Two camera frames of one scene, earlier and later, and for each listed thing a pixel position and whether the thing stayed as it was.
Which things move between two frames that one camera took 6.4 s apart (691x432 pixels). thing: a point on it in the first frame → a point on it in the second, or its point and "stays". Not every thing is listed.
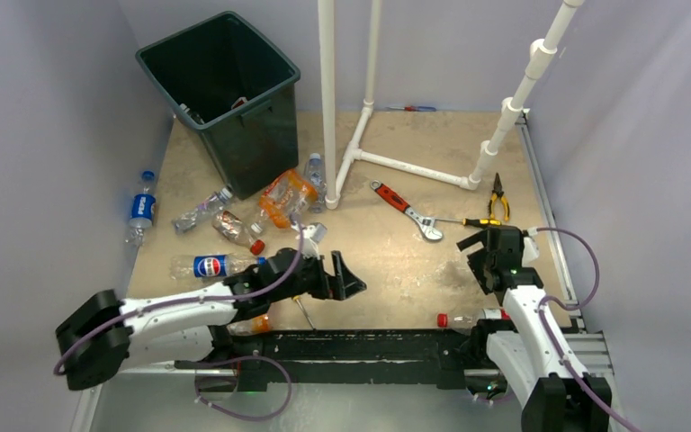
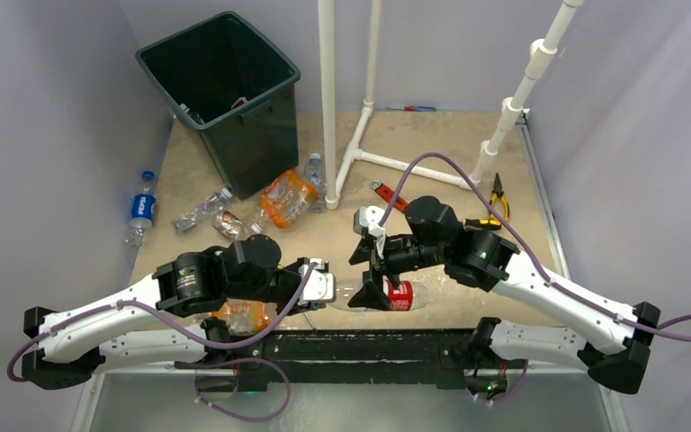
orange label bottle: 282,199 stays
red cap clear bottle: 232,228 stays
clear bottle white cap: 193,114 stays
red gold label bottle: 238,103 stays
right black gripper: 475,257 → 372,294
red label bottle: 468,320 → 410,295
